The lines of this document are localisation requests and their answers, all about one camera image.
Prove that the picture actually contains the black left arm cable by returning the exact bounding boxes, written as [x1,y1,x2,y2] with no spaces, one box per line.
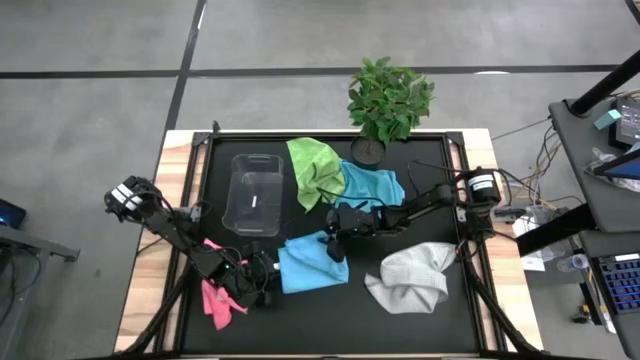
[127,187,211,221]

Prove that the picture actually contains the backlit keyboard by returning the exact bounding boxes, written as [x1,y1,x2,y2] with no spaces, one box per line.
[597,252,640,315]

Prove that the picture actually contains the grey keyboard desk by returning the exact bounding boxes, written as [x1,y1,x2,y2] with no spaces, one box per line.
[579,229,640,360]

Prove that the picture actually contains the white waffle-weave towel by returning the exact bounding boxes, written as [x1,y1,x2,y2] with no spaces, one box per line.
[363,242,458,315]

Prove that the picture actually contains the grey desk with legs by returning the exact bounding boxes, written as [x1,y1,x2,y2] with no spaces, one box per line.
[0,224,81,360]

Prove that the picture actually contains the teal microfiber towel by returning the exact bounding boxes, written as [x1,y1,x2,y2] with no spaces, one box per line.
[333,159,406,214]

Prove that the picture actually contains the white paper sheet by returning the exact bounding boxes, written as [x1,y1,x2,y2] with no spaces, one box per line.
[512,214,547,273]

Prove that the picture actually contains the pink microfiber towel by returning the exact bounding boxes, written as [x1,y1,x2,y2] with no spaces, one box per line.
[201,238,250,332]

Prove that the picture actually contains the clear plastic water bottle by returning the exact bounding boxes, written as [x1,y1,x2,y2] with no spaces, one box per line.
[556,253,591,274]

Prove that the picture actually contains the tablet with blue screen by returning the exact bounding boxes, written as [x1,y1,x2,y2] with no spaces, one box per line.
[593,148,640,181]

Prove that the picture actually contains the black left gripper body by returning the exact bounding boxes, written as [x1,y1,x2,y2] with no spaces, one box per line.
[219,242,276,307]

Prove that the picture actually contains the black stand foot bar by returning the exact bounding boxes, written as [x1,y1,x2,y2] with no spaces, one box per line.
[514,202,599,257]

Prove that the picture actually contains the black device box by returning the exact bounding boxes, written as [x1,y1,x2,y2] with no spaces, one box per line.
[608,97,640,151]

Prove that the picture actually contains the light blue microfiber towel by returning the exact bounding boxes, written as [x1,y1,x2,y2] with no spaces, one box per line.
[277,229,351,295]

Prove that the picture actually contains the clear plastic bag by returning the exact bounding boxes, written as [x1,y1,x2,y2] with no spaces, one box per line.
[583,147,640,194]

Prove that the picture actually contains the green microfiber towel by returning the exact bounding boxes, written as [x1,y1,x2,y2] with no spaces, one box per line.
[286,137,347,214]

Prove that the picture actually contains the yellow cable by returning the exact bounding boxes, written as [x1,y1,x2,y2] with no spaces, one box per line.
[519,139,564,201]

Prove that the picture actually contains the small teal box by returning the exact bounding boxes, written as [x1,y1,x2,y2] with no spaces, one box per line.
[593,108,623,131]

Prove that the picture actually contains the black aluminium table frame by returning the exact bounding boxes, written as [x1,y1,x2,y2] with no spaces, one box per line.
[114,119,546,360]

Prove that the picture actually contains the potted artificial green plant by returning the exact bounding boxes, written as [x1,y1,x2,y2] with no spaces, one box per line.
[347,56,436,169]

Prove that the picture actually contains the black pole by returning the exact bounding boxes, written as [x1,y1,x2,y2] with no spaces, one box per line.
[569,48,640,117]

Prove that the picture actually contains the grey side desk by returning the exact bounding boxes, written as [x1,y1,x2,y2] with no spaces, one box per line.
[548,97,640,234]

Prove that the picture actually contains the black device with blue light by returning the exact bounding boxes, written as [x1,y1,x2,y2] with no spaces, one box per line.
[0,198,27,230]

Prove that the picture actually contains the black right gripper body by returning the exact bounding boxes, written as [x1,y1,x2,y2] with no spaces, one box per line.
[325,203,386,239]

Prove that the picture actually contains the clear plastic bin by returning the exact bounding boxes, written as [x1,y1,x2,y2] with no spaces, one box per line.
[221,153,285,238]

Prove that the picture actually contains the grey power box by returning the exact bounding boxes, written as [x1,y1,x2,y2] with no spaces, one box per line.
[492,205,526,224]

